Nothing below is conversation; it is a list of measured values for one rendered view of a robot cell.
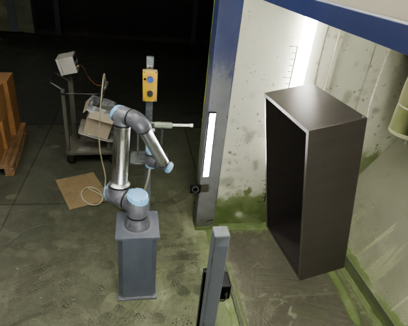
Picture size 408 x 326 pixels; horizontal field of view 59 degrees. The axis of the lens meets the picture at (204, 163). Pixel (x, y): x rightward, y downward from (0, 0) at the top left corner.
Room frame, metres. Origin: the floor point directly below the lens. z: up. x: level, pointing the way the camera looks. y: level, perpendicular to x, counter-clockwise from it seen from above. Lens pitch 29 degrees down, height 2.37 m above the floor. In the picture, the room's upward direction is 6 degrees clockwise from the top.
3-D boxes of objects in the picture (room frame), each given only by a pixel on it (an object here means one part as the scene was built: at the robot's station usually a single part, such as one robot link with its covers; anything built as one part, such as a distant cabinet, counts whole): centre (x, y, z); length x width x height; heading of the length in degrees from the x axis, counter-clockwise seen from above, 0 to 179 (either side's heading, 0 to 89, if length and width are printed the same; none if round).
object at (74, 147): (4.09, 1.49, 0.64); 0.73 x 0.50 x 1.27; 104
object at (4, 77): (4.27, 2.67, 0.69); 0.38 x 0.29 x 0.36; 18
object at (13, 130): (4.29, 2.68, 0.33); 0.38 x 0.29 x 0.36; 19
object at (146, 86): (2.88, 0.51, 1.42); 0.12 x 0.06 x 0.26; 102
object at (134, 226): (2.05, 0.44, 0.69); 0.19 x 0.19 x 0.10
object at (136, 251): (2.05, 0.44, 0.32); 0.31 x 0.31 x 0.64; 12
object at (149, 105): (2.94, 0.53, 0.82); 0.06 x 0.06 x 1.64; 12
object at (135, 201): (2.06, 0.44, 0.83); 0.17 x 0.15 x 0.18; 62
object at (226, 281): (0.92, -0.09, 1.35); 0.09 x 0.07 x 0.07; 102
